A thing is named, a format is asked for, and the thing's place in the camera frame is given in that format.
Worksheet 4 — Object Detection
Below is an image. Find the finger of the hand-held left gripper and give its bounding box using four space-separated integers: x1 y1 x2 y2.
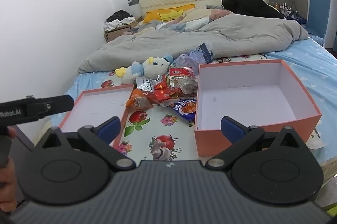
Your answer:
25 94 75 122

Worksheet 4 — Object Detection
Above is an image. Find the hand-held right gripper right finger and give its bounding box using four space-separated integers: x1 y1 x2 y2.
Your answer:
205 116 303 170

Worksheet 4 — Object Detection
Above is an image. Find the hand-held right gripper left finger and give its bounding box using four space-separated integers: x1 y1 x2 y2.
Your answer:
39 116 137 172

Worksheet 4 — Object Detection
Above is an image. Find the pink cardboard box lid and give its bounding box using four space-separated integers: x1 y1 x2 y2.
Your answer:
58 84 135 147

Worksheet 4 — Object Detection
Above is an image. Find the pink cardboard box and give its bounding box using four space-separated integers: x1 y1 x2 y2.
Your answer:
194 59 322 156

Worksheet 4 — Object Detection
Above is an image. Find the person's left hand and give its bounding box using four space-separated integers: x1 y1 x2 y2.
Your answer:
0 126 17 203

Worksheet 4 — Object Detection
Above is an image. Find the orange snack packet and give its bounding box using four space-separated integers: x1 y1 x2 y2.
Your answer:
126 89 154 110

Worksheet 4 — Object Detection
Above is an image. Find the blue noodle snack packet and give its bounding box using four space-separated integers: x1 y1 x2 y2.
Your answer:
171 98 197 122

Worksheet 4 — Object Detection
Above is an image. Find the red shiny snack packet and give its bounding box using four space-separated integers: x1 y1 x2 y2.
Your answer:
152 81 175 107

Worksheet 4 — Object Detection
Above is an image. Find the white and blue plush toy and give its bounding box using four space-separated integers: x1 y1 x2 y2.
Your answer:
115 55 174 85

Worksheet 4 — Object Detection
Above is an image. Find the purple floral snack bag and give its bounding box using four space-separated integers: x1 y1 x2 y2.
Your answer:
175 43 213 74

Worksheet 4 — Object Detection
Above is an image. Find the brown cardboard box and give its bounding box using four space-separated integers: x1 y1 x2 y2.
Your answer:
104 16 144 43

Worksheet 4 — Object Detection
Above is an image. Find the grey duvet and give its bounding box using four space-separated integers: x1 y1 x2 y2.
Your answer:
77 13 309 74

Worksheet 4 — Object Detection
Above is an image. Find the blue bed sheet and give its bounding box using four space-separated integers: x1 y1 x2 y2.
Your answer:
63 37 337 177

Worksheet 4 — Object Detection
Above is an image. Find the pile of clothes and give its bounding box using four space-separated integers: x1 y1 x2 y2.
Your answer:
103 10 136 31

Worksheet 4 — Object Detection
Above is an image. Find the patterned quilt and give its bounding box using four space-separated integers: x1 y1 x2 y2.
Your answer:
124 5 236 35

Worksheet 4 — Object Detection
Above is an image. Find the yellow pillow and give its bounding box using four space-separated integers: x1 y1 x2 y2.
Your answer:
143 3 197 24

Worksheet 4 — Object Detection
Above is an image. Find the black jacket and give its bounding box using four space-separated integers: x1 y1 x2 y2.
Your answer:
221 0 286 19

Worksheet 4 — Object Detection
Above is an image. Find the group of small bottles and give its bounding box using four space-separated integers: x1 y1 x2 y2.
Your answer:
271 1 307 23

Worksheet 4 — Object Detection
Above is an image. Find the blue chair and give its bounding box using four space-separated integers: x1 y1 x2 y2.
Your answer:
307 0 331 48

